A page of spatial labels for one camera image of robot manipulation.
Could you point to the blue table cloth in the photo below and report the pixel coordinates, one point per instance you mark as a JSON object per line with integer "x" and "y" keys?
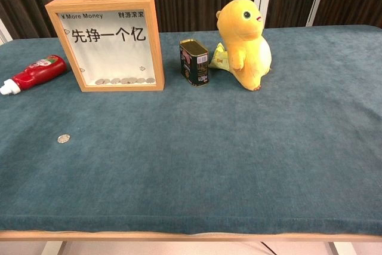
{"x": 191, "y": 162}

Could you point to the silver coin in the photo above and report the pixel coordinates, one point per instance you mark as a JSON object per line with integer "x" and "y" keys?
{"x": 115, "y": 81}
{"x": 99, "y": 81}
{"x": 63, "y": 138}
{"x": 141, "y": 80}
{"x": 123, "y": 81}
{"x": 130, "y": 80}
{"x": 149, "y": 80}

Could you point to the red ketchup bottle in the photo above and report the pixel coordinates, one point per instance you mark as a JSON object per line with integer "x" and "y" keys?
{"x": 38, "y": 71}

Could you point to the light wooden table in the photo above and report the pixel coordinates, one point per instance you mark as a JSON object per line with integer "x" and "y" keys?
{"x": 191, "y": 236}

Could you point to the yellow plush dinosaur toy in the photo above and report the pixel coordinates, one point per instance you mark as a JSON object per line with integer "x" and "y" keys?
{"x": 247, "y": 49}

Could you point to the wooden framed box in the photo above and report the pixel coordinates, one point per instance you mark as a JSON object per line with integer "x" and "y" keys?
{"x": 113, "y": 58}

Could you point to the yellow green snack packet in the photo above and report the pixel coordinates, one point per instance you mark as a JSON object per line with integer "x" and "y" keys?
{"x": 219, "y": 58}

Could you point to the black and gold tin can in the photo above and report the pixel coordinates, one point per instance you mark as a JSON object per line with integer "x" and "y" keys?
{"x": 194, "y": 64}

